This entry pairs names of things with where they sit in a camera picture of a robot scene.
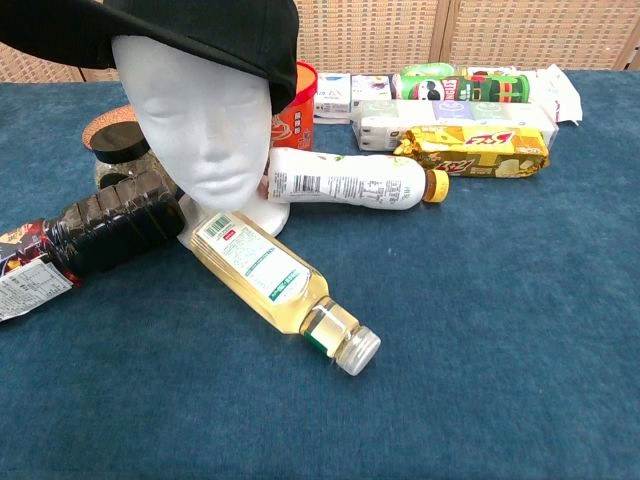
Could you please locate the brown woven round coaster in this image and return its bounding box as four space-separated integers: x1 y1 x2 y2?
82 104 139 151

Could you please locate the clear bottle of yellow liquid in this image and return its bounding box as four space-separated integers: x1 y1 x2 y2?
188 210 382 377

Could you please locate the woven rattan folding screen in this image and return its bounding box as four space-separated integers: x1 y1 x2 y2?
0 0 640 84

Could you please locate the white bottle with yellow cap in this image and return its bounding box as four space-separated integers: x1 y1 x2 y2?
265 147 450 211

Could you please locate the white milk carton blue print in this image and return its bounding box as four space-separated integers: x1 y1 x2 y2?
313 72 353 119

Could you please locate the white mannequin head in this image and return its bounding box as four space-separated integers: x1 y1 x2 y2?
110 34 291 249

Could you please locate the black baseball cap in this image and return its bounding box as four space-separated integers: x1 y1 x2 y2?
0 0 300 115

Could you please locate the white box with red picture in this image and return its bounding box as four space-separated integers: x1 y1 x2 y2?
467 65 519 77

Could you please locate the small light green can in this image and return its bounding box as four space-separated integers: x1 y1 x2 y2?
399 63 469 79

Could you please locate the glass jar with black lid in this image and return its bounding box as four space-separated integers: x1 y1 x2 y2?
89 120 167 191

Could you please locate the white pink wipes pack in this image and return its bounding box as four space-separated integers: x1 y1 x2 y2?
519 63 584 126

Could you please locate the blue tablecloth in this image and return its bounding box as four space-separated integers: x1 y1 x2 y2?
0 69 640 480

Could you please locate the green Pringles can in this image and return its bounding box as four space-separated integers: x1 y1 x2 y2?
392 73 531 105

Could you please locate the red orange round tub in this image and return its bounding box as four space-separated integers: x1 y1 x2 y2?
271 59 319 151

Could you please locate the multipack of tissue packets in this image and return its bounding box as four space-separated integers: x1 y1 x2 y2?
352 99 559 152

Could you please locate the white milk carton purple print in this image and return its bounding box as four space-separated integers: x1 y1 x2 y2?
349 73 394 112

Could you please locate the yellow gold cracker package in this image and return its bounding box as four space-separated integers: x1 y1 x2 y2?
393 124 550 180

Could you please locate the dark drink bottle colourful label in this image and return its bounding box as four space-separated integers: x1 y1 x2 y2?
0 169 187 324

